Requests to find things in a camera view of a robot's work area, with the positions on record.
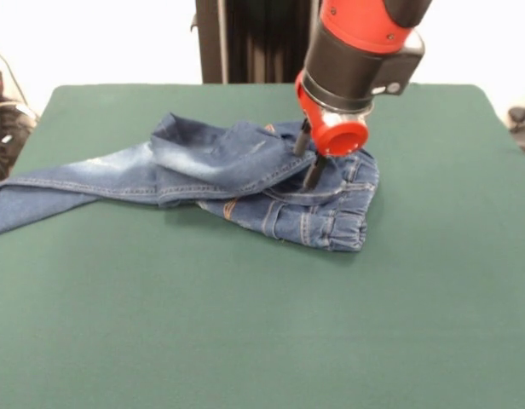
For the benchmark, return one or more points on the grey chair base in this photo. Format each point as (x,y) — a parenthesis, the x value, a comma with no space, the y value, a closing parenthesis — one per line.
(518,114)

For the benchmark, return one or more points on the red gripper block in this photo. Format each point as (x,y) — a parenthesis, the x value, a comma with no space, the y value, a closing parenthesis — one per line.
(339,140)

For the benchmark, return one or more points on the dark green table cloth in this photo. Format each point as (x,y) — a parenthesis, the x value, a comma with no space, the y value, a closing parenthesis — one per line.
(262,319)

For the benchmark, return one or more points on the blue denim jeans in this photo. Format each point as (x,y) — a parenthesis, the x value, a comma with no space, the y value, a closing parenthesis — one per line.
(203,157)

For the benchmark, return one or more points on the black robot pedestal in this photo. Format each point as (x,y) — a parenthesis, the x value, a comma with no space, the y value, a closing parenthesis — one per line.
(254,42)

